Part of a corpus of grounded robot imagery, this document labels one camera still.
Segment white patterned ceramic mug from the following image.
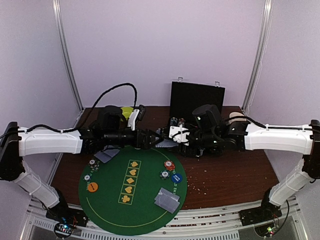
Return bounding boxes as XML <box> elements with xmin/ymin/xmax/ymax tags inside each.
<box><xmin>228</xmin><ymin>112</ymin><xmax>248</xmax><ymax>124</ymax></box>

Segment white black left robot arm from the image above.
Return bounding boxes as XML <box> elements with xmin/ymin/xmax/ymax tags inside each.
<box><xmin>0</xmin><ymin>105</ymin><xmax>162</xmax><ymax>222</ymax></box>

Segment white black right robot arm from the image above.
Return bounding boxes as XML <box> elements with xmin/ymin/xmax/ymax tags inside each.
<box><xmin>178</xmin><ymin>150</ymin><xmax>301</xmax><ymax>210</ymax></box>

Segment red cream poker chip stack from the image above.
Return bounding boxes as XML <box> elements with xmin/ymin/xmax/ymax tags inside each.
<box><xmin>164</xmin><ymin>160</ymin><xmax>176</xmax><ymax>171</ymax></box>

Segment silver aluminium frame post right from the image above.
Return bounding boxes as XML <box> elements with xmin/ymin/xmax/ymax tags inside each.
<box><xmin>242</xmin><ymin>0</ymin><xmax>274</xmax><ymax>115</ymax></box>

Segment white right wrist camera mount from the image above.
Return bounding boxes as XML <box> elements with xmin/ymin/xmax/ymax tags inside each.
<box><xmin>168</xmin><ymin>126</ymin><xmax>190</xmax><ymax>146</ymax></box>

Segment black poker chip case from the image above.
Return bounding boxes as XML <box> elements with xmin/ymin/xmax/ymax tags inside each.
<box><xmin>168</xmin><ymin>81</ymin><xmax>225</xmax><ymax>126</ymax></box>

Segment round green poker mat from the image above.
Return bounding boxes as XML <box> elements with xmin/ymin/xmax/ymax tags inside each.
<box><xmin>78</xmin><ymin>146</ymin><xmax>188</xmax><ymax>236</ymax></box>

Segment lime green plastic bowl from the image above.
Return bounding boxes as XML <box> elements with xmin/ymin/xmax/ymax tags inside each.
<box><xmin>120</xmin><ymin>106</ymin><xmax>134</xmax><ymax>122</ymax></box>

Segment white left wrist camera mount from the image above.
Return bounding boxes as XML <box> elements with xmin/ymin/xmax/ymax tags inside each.
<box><xmin>127</xmin><ymin>104</ymin><xmax>146</xmax><ymax>131</ymax></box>

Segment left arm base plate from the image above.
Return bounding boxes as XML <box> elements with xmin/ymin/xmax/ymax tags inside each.
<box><xmin>45</xmin><ymin>207</ymin><xmax>89</xmax><ymax>227</ymax></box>

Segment single blue playing card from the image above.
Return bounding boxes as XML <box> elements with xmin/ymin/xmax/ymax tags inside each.
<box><xmin>94</xmin><ymin>152</ymin><xmax>111</xmax><ymax>164</ymax></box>

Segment silver aluminium frame post left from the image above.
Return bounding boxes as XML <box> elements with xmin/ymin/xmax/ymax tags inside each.
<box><xmin>52</xmin><ymin>0</ymin><xmax>84</xmax><ymax>111</ymax></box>

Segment green white small chip stack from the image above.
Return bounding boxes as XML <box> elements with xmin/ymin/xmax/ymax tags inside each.
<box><xmin>83</xmin><ymin>174</ymin><xmax>92</xmax><ymax>183</ymax></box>

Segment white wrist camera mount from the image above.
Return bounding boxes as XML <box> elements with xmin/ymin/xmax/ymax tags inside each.
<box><xmin>168</xmin><ymin>126</ymin><xmax>190</xmax><ymax>146</ymax></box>
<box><xmin>127</xmin><ymin>104</ymin><xmax>146</xmax><ymax>131</ymax></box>

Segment silver aluminium frame post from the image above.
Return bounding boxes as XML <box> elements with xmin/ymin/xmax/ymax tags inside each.
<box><xmin>242</xmin><ymin>0</ymin><xmax>274</xmax><ymax>115</ymax></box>
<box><xmin>52</xmin><ymin>0</ymin><xmax>84</xmax><ymax>111</ymax></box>

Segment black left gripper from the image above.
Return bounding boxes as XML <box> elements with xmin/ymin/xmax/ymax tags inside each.
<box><xmin>103</xmin><ymin>126</ymin><xmax>164</xmax><ymax>150</ymax></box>

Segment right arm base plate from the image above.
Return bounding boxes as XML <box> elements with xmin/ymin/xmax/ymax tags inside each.
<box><xmin>239</xmin><ymin>206</ymin><xmax>283</xmax><ymax>226</ymax></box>

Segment orange big blind button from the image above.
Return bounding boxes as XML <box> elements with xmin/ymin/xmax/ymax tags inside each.
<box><xmin>87</xmin><ymin>182</ymin><xmax>99</xmax><ymax>193</ymax></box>

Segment blue playing card deck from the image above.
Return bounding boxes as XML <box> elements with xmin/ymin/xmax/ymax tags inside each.
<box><xmin>154</xmin><ymin>139</ymin><xmax>178</xmax><ymax>148</ymax></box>

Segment blue small blind button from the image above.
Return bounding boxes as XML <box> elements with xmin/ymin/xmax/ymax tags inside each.
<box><xmin>171</xmin><ymin>173</ymin><xmax>183</xmax><ymax>184</ymax></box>

